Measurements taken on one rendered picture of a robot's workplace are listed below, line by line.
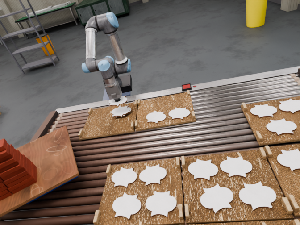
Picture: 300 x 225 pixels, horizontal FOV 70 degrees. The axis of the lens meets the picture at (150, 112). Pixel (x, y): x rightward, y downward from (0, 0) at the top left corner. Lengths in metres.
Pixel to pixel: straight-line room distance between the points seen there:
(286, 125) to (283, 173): 0.32
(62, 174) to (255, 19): 5.08
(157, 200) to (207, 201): 0.23
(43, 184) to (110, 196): 0.36
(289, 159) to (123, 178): 0.81
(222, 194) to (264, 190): 0.17
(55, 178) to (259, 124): 1.16
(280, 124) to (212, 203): 0.61
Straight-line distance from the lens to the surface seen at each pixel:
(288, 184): 1.13
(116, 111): 1.64
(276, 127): 1.35
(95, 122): 1.68
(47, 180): 1.30
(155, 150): 1.31
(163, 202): 1.06
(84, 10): 10.12
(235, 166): 1.14
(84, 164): 1.43
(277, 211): 1.05
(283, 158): 1.21
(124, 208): 1.10
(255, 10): 5.53
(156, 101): 1.66
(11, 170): 1.27
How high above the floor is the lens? 1.85
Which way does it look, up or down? 36 degrees down
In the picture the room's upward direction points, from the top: 17 degrees counter-clockwise
